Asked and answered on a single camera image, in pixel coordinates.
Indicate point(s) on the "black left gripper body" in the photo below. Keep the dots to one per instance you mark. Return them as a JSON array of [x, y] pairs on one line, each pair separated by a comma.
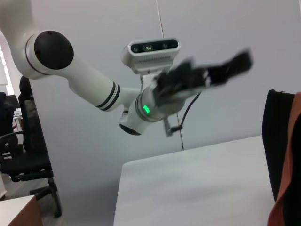
[[178, 82]]

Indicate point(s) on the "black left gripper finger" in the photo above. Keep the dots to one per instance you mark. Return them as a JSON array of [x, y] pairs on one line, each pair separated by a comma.
[[232, 68]]

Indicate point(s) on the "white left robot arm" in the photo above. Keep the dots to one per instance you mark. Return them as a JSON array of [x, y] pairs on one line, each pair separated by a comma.
[[89, 77]]

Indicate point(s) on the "black office chair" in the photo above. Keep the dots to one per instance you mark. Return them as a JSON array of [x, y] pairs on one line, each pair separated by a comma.
[[5, 113], [30, 162]]

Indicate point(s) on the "wooden side cabinet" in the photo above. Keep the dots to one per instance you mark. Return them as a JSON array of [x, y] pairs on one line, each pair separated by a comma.
[[18, 212]]

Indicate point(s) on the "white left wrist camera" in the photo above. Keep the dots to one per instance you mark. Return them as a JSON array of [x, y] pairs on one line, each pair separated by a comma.
[[150, 61]]

